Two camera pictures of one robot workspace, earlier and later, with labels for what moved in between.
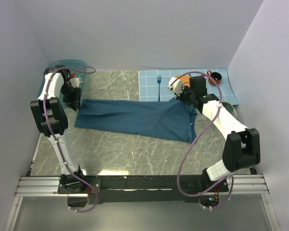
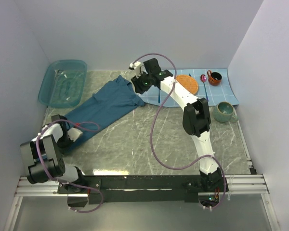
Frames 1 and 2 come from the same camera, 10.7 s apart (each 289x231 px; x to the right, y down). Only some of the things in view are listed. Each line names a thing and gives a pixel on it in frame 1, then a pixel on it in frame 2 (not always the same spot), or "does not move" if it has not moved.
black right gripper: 180,97 to 139,89
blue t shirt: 172,119 to 115,100
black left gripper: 74,101 to 70,142
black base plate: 142,189 does not move
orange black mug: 216,76 does not move
